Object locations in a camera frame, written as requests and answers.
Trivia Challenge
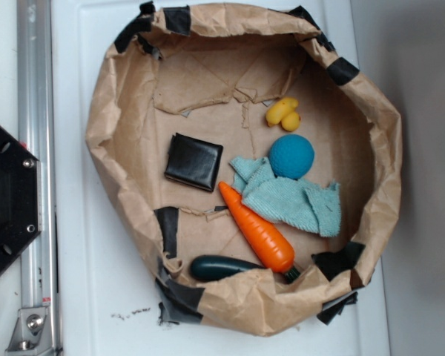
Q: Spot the black box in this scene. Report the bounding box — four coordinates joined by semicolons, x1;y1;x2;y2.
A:
164;133;223;192

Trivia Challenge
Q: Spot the blue ball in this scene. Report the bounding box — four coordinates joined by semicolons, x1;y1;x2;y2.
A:
268;134;314;179

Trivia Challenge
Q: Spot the light blue cloth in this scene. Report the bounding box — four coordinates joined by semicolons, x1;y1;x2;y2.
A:
230;156;342;237

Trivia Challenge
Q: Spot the yellow rubber duck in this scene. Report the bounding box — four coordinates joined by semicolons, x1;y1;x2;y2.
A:
266;97;301;132

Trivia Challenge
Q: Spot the orange plastic carrot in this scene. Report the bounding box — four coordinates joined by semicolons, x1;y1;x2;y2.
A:
218;181;300;283

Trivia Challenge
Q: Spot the dark green toy cucumber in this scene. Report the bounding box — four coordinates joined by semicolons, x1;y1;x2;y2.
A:
190;255;264;281

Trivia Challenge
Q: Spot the brown paper bin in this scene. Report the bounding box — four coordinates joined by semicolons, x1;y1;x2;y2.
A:
86;3;402;336

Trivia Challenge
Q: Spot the aluminium rail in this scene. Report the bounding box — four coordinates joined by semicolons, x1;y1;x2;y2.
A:
17;1;63;355

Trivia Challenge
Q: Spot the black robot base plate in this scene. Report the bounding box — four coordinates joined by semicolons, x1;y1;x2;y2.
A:
0;126;42;276

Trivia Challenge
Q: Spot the metal corner bracket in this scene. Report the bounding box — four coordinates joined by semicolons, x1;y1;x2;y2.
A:
4;306;53;355

